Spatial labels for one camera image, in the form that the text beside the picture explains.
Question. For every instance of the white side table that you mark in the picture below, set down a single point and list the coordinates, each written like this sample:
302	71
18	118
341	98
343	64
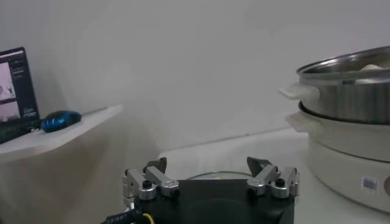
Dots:
76	128

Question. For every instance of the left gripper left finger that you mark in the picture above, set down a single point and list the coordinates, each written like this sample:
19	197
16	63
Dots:
155	179

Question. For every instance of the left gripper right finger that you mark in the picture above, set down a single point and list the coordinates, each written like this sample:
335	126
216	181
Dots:
268	179

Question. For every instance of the blue computer mouse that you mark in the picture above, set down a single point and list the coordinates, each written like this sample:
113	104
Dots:
61	121

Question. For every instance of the white steamed baozi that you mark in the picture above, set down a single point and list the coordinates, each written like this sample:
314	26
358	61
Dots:
370	67

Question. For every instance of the stainless steel steamer basket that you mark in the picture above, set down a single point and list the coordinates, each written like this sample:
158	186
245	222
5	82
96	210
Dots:
350	97

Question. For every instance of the white electric cooking pot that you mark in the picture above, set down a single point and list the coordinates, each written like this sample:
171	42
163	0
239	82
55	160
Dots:
344	170

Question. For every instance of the round glass pot lid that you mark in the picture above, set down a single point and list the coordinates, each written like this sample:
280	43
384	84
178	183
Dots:
219	173

